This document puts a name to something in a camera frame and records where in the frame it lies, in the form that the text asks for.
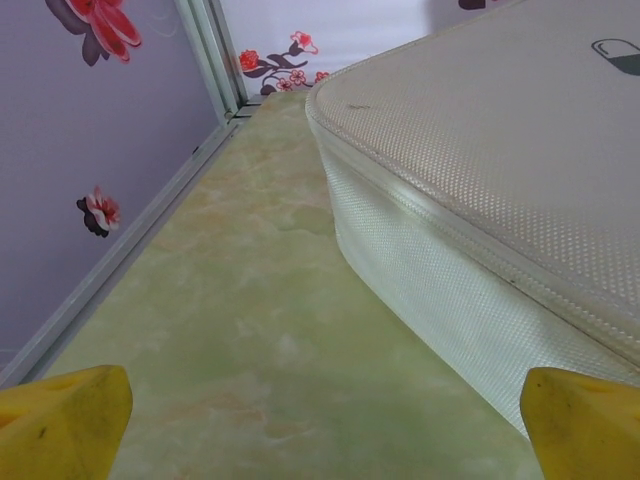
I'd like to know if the aluminium frame rail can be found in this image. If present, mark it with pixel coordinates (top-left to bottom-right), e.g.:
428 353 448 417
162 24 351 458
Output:
0 115 247 387

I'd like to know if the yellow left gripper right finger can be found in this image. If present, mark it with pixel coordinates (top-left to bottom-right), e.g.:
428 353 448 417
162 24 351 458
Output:
518 367 640 480

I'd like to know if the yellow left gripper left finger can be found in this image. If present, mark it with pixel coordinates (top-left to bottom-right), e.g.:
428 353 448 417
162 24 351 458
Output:
0 365 134 480

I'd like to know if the white zippered case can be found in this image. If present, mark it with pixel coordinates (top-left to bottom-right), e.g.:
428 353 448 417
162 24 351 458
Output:
304 0 640 442

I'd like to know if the aluminium frame post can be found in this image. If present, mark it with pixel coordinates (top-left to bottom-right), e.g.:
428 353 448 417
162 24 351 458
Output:
173 0 252 120

